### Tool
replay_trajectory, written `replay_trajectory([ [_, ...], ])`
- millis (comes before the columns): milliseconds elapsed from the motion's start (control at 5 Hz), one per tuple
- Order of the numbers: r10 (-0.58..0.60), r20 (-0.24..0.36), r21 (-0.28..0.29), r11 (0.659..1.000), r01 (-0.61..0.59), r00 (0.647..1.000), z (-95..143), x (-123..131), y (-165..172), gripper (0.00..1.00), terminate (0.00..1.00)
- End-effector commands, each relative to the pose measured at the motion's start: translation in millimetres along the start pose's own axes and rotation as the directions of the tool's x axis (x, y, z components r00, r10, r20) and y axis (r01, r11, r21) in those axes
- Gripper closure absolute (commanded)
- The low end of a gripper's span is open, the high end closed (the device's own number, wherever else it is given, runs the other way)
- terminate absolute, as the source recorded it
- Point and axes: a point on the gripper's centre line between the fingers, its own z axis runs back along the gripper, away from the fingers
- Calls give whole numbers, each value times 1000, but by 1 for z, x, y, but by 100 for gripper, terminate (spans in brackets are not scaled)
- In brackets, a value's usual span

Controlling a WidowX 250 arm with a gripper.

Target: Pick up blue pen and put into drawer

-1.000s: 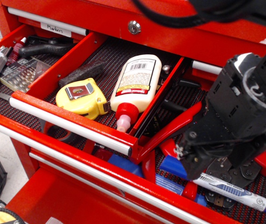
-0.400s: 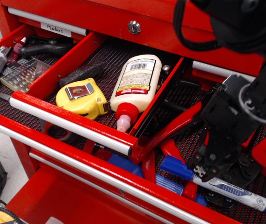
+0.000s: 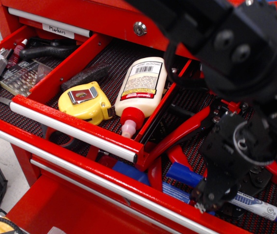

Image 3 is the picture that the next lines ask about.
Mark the silver cabinet lock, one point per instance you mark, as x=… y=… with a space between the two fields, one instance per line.
x=139 y=29

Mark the drill bit set case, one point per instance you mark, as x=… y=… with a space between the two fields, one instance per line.
x=22 y=77

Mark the red open drawer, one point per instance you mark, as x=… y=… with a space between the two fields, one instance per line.
x=88 y=191
x=21 y=117

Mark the yellow tape measure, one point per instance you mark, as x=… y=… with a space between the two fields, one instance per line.
x=86 y=102

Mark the black gold box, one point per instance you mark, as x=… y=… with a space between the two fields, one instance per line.
x=160 y=127

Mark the black handled tool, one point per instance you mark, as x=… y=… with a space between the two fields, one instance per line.
x=57 y=48

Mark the red handled pliers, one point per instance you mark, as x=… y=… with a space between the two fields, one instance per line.
x=175 y=154

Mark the black foam block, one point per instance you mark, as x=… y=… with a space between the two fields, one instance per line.
x=90 y=74

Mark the red threadlocker tube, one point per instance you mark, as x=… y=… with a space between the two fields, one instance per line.
x=14 y=58

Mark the white markers label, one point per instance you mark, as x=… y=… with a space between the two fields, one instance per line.
x=58 y=31

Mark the red tool chest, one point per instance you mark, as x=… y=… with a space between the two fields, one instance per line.
x=112 y=18

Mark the white glue bottle red cap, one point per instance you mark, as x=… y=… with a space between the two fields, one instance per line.
x=140 y=93

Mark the red handled wire stripper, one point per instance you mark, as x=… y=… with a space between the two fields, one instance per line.
x=200 y=123

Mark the blue dry erase marker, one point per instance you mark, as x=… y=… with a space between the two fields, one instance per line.
x=184 y=175

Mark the black red scissors handle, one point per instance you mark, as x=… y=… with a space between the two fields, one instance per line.
x=57 y=137

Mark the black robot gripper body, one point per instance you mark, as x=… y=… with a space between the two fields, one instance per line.
x=230 y=150

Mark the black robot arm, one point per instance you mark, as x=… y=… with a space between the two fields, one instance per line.
x=237 y=46

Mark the red handled crimping tool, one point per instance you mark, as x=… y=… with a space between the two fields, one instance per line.
x=256 y=180

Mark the red upper open drawer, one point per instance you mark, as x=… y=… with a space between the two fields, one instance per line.
x=21 y=117

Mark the red lower open drawer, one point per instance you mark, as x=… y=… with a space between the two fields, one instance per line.
x=88 y=191

